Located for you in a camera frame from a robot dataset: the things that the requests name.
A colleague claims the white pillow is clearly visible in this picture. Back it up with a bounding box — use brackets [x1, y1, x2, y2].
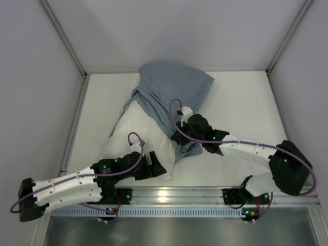
[100, 100, 176, 181]

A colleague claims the blue pillowcase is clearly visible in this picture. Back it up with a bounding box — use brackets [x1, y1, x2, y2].
[129, 59, 216, 162]

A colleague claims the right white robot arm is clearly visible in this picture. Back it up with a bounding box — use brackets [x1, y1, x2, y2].
[172, 110, 313, 197]

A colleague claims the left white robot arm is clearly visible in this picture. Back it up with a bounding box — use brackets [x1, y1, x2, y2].
[18, 151, 167, 222]

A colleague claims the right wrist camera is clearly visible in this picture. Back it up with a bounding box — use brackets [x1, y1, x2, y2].
[176, 106, 193, 127]

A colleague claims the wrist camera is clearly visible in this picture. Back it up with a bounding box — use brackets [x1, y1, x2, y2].
[128, 142, 145, 154]
[176, 106, 193, 127]

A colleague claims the aluminium mounting rail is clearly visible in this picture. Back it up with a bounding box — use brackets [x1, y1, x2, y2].
[112, 186, 320, 206]

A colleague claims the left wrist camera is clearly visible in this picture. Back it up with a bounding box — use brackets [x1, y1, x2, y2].
[128, 142, 145, 154]

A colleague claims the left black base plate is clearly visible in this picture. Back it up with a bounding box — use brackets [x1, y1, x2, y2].
[112, 188, 132, 205]

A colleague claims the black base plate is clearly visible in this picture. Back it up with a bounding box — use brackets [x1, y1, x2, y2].
[222, 188, 245, 205]
[112, 188, 132, 205]

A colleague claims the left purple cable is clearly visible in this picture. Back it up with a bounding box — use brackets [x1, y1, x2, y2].
[9, 132, 146, 222]

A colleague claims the purple cable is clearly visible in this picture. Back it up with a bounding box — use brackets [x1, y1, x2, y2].
[169, 98, 318, 221]
[9, 132, 146, 222]

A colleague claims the slotted cable duct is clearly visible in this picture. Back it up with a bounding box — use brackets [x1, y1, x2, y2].
[51, 206, 257, 218]

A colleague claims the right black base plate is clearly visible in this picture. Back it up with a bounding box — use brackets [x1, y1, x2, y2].
[222, 188, 245, 205]

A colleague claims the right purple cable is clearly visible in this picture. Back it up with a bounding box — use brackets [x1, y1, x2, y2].
[169, 98, 318, 221]

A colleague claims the right aluminium frame post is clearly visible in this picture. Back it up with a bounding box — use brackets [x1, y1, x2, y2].
[265, 0, 318, 76]

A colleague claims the aluminium frame post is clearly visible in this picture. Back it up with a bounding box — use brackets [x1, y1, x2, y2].
[38, 0, 89, 77]
[265, 0, 318, 76]

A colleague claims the left aluminium frame post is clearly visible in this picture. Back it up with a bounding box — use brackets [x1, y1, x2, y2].
[38, 0, 89, 77]

